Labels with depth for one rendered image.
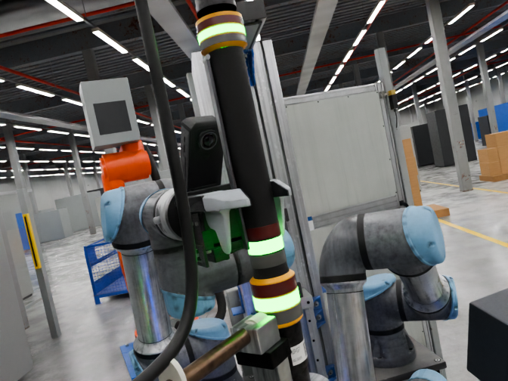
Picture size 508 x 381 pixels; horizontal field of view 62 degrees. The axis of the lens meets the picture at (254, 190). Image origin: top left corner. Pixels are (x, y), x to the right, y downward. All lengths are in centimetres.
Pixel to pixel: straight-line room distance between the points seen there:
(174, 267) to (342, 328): 40
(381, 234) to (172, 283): 41
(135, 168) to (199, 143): 393
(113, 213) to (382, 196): 193
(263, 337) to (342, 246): 51
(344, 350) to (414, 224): 28
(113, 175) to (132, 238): 340
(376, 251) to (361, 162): 174
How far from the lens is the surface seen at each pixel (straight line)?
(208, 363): 34
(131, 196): 98
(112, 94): 438
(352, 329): 89
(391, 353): 130
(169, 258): 63
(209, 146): 48
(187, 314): 32
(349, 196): 251
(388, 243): 84
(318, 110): 247
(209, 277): 64
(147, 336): 112
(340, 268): 87
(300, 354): 42
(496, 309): 109
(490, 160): 1278
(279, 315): 39
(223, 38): 39
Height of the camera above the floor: 165
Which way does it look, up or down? 3 degrees down
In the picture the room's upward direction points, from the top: 12 degrees counter-clockwise
